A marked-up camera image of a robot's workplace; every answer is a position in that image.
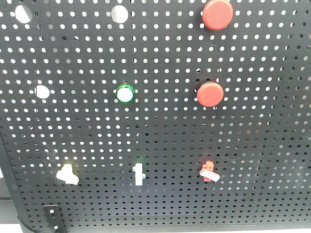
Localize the black perforated pegboard panel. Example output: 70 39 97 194
0 0 311 233

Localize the green indicator button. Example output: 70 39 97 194
116 83 135 103

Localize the lower red push button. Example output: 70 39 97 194
197 82 224 107

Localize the red push button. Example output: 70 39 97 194
202 0 233 31
197 82 224 107

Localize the upper red push button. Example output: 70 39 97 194
202 0 233 31

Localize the green rotary switch lower middle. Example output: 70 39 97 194
132 163 146 186

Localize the red rotary switch lower right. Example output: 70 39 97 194
199 161 220 182

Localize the yellow rotary switch lower left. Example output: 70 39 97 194
56 164 79 185

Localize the left black clamp bracket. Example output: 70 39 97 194
43 204 67 233

